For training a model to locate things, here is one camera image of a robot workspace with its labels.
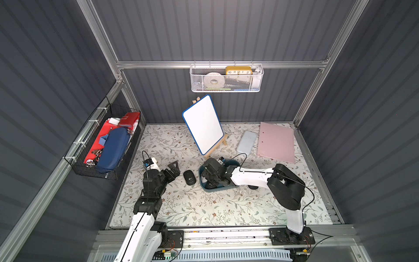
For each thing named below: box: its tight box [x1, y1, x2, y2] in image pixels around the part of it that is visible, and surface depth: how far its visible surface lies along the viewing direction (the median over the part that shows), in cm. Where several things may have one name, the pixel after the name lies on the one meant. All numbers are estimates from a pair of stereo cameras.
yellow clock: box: [225, 66, 253, 76], surface depth 89 cm
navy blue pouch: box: [96, 127, 130, 171], surface depth 71 cm
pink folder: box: [256, 121, 296, 164], surface depth 115 cm
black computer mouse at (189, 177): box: [182, 169, 197, 186], surface depth 93 cm
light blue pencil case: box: [236, 130, 257, 156], surface depth 111 cm
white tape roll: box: [202, 72, 226, 89], surface depth 86 cm
